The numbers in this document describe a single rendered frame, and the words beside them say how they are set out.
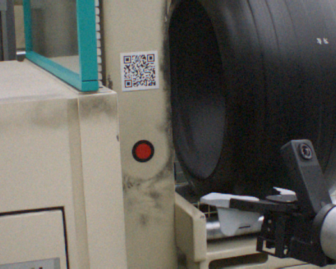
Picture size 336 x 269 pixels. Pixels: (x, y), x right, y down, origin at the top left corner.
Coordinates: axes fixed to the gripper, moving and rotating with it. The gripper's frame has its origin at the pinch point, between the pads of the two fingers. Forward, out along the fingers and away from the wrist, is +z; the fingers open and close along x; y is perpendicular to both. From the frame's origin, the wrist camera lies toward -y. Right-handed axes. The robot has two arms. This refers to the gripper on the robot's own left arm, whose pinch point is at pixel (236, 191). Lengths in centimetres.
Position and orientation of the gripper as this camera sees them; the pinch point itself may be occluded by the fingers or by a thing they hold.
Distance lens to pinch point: 118.8
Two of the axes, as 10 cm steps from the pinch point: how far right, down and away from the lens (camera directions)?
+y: -0.7, 9.9, 1.0
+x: 7.7, -0.1, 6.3
